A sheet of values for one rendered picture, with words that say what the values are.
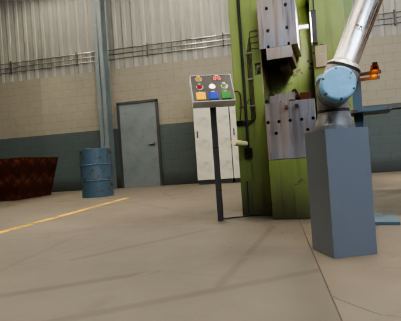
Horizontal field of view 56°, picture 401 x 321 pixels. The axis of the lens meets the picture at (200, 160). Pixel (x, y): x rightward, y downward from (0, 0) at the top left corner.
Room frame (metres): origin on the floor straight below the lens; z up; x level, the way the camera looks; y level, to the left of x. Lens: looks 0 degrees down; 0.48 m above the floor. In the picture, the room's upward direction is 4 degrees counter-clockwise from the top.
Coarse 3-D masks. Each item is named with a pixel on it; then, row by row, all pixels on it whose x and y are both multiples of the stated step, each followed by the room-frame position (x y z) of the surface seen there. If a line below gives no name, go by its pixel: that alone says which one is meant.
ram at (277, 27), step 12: (264, 0) 3.04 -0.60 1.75; (276, 0) 3.00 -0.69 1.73; (288, 0) 2.97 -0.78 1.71; (264, 12) 3.04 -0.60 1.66; (276, 12) 3.01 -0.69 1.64; (288, 12) 2.98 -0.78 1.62; (264, 24) 3.04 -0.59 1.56; (276, 24) 3.01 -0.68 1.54; (288, 24) 2.98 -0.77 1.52; (264, 36) 3.04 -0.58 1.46; (276, 36) 3.01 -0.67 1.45; (288, 36) 2.98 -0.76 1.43; (264, 48) 3.04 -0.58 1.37; (300, 48) 3.32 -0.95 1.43
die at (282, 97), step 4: (288, 92) 2.99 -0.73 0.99; (292, 92) 2.98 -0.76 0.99; (272, 96) 3.03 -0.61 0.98; (276, 96) 3.02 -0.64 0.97; (280, 96) 3.01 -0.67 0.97; (284, 96) 3.00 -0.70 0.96; (288, 96) 2.99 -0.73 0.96; (292, 96) 2.98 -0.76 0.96; (272, 100) 3.03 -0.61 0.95; (276, 100) 3.02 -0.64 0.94; (280, 100) 3.01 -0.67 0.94; (284, 100) 3.00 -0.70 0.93; (288, 100) 2.99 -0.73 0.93
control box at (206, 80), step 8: (192, 80) 3.05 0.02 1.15; (200, 80) 3.05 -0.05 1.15; (208, 80) 3.06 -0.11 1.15; (216, 80) 3.07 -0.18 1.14; (224, 80) 3.07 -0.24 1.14; (192, 88) 3.01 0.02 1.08; (208, 88) 3.02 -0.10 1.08; (216, 88) 3.02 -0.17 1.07; (224, 88) 3.03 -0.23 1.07; (232, 88) 3.03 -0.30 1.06; (192, 96) 2.97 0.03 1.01; (208, 96) 2.98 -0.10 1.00; (232, 96) 2.99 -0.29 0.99; (192, 104) 2.98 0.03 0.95; (200, 104) 2.98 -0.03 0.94; (208, 104) 2.99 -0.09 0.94; (216, 104) 3.00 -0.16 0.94; (224, 104) 3.01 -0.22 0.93; (232, 104) 3.02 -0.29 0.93
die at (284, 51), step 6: (270, 48) 3.03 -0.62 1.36; (276, 48) 3.01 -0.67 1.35; (282, 48) 3.00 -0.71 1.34; (288, 48) 2.98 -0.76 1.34; (270, 54) 3.03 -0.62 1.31; (276, 54) 3.01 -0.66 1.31; (282, 54) 3.00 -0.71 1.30; (288, 54) 2.98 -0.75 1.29; (294, 54) 3.23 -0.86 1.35; (270, 60) 3.04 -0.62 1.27; (276, 60) 3.05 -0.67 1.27; (282, 60) 3.07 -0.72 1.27; (288, 60) 3.08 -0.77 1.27; (294, 60) 3.18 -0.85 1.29; (276, 66) 3.27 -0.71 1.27; (294, 66) 3.31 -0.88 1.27
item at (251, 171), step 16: (240, 0) 3.24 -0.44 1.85; (256, 0) 3.20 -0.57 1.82; (256, 16) 3.20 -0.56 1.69; (256, 32) 3.20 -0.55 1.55; (256, 48) 3.21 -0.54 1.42; (240, 64) 3.25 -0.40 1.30; (256, 64) 3.24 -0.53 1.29; (240, 80) 3.26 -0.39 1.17; (256, 80) 3.21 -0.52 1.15; (256, 96) 3.21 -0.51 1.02; (240, 112) 3.26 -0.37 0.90; (256, 112) 3.22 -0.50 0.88; (240, 128) 3.27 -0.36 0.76; (256, 128) 3.22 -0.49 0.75; (256, 144) 3.22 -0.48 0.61; (240, 160) 3.27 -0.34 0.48; (256, 160) 3.23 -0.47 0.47; (240, 176) 3.28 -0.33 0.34; (256, 176) 3.23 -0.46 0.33; (256, 192) 3.23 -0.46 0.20; (256, 208) 3.24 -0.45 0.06
